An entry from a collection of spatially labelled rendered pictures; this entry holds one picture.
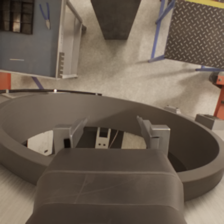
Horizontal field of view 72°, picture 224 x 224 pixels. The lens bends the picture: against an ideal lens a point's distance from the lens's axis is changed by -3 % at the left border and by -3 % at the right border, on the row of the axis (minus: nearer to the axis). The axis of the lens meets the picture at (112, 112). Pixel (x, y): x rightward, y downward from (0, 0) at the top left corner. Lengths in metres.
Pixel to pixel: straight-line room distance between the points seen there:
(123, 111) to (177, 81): 1.01
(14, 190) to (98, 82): 1.57
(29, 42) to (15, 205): 1.11
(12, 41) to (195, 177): 1.29
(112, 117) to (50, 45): 0.64
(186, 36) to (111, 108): 0.73
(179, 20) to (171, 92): 0.85
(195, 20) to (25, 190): 1.30
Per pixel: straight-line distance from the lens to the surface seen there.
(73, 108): 1.00
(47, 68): 1.22
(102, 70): 1.79
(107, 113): 1.05
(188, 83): 1.96
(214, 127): 0.98
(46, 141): 1.02
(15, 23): 1.35
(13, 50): 1.34
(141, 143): 1.09
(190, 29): 1.32
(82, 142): 1.24
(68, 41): 1.56
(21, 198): 0.32
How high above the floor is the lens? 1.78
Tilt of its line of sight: 76 degrees down
